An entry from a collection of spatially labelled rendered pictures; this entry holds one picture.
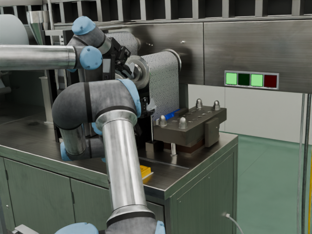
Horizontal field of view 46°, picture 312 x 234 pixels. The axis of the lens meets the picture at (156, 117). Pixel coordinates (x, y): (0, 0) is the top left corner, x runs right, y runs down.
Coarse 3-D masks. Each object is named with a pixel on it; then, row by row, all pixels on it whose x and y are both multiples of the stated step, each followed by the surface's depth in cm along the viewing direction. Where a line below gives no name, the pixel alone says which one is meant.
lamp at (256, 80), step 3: (252, 75) 163; (255, 75) 162; (258, 75) 161; (261, 75) 160; (252, 78) 163; (255, 78) 162; (258, 78) 161; (261, 78) 161; (252, 81) 163; (255, 81) 163; (258, 81) 162; (261, 81) 161; (252, 84) 164; (255, 84) 163; (258, 84) 162; (261, 84) 161
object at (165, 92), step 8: (160, 80) 163; (168, 80) 169; (176, 80) 175; (152, 88) 159; (160, 88) 164; (168, 88) 169; (176, 88) 176; (152, 96) 160; (160, 96) 165; (168, 96) 170; (176, 96) 176; (160, 104) 166; (168, 104) 171; (176, 104) 177; (160, 112) 166; (168, 112) 172; (152, 120) 162
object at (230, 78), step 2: (228, 74) 169; (230, 74) 168; (232, 74) 168; (234, 74) 167; (236, 74) 167; (226, 76) 170; (228, 76) 169; (230, 76) 169; (232, 76) 168; (234, 76) 168; (236, 76) 167; (226, 78) 170; (228, 78) 169; (230, 78) 169; (232, 78) 168; (234, 78) 168; (226, 80) 170; (228, 80) 170; (230, 80) 169; (232, 80) 169; (234, 80) 168; (226, 82) 171; (228, 82) 170; (230, 82) 169; (232, 82) 169; (234, 82) 168
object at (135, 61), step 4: (132, 60) 157; (136, 60) 156; (140, 64) 155; (144, 68) 154; (144, 72) 155; (144, 76) 156; (140, 80) 157; (144, 80) 156; (136, 84) 159; (140, 84) 158
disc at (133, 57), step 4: (132, 56) 157; (136, 56) 156; (128, 60) 159; (140, 60) 155; (144, 60) 154; (144, 64) 154; (148, 68) 154; (148, 72) 154; (148, 76) 155; (148, 80) 155; (144, 84) 157; (136, 88) 160; (140, 88) 159
